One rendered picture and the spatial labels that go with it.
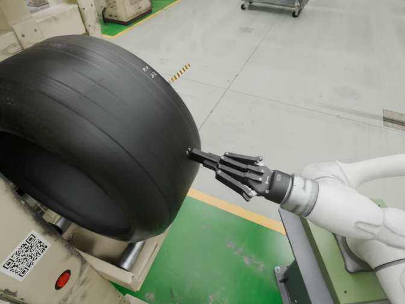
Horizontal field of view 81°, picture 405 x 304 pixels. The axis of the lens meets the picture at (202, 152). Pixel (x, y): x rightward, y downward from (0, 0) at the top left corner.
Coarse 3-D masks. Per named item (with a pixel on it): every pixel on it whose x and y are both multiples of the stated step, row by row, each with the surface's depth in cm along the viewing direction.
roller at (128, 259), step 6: (132, 246) 76; (138, 246) 76; (126, 252) 74; (132, 252) 74; (138, 252) 76; (126, 258) 73; (132, 258) 74; (120, 264) 72; (126, 264) 72; (132, 264) 73; (126, 270) 73
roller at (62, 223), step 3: (60, 219) 82; (63, 219) 82; (66, 219) 82; (57, 222) 81; (60, 222) 81; (63, 222) 81; (66, 222) 82; (69, 222) 83; (57, 225) 80; (60, 225) 81; (63, 225) 81; (66, 225) 82; (69, 225) 83; (60, 228) 80; (63, 228) 81; (66, 228) 82; (63, 231) 81
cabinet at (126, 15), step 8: (104, 0) 436; (112, 0) 429; (120, 0) 422; (128, 0) 435; (136, 0) 452; (144, 0) 472; (112, 8) 441; (120, 8) 434; (128, 8) 441; (136, 8) 459; (144, 8) 479; (104, 16) 460; (112, 16) 452; (120, 16) 445; (128, 16) 447; (136, 16) 469; (144, 16) 489; (120, 24) 459; (128, 24) 456
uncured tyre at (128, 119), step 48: (48, 48) 49; (96, 48) 50; (0, 96) 41; (48, 96) 40; (96, 96) 43; (144, 96) 49; (0, 144) 68; (48, 144) 43; (96, 144) 42; (144, 144) 46; (192, 144) 60; (48, 192) 79; (96, 192) 89; (144, 192) 48; (144, 240) 65
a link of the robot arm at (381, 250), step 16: (384, 208) 80; (384, 224) 76; (400, 224) 74; (352, 240) 88; (368, 240) 80; (384, 240) 75; (400, 240) 73; (368, 256) 81; (384, 256) 75; (400, 256) 73
